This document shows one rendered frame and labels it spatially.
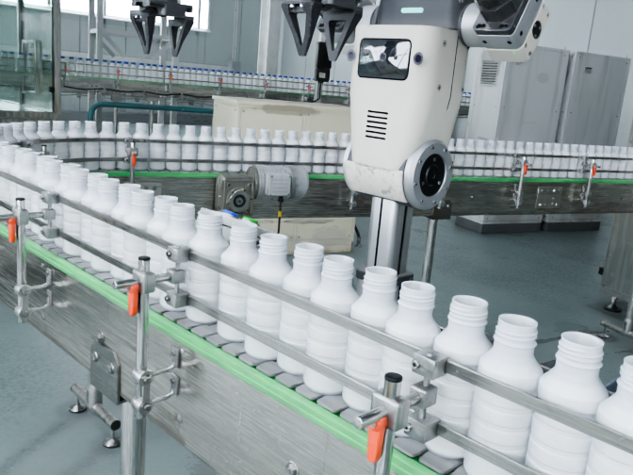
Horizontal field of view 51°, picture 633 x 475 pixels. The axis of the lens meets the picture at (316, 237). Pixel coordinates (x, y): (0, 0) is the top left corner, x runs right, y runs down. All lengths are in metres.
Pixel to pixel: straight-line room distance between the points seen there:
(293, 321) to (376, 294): 0.14
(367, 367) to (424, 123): 0.79
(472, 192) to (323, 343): 2.41
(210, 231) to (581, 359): 0.56
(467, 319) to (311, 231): 4.68
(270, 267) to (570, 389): 0.41
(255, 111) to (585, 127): 3.93
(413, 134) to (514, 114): 5.53
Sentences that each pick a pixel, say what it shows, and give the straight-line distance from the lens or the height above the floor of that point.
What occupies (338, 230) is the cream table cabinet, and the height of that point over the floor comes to 0.19.
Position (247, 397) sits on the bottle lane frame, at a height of 0.96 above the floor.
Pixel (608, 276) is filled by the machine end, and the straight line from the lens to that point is 4.94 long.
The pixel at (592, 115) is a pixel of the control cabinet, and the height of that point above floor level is 1.26.
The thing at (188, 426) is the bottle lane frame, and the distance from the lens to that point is 1.03.
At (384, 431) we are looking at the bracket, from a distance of 0.64.
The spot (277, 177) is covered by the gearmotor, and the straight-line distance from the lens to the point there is 2.44.
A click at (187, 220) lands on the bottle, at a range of 1.03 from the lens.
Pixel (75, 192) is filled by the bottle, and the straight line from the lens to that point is 1.33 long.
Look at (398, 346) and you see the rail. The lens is 0.71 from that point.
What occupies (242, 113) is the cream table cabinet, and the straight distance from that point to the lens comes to 4.95.
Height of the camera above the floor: 1.37
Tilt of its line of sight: 13 degrees down
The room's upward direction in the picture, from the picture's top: 5 degrees clockwise
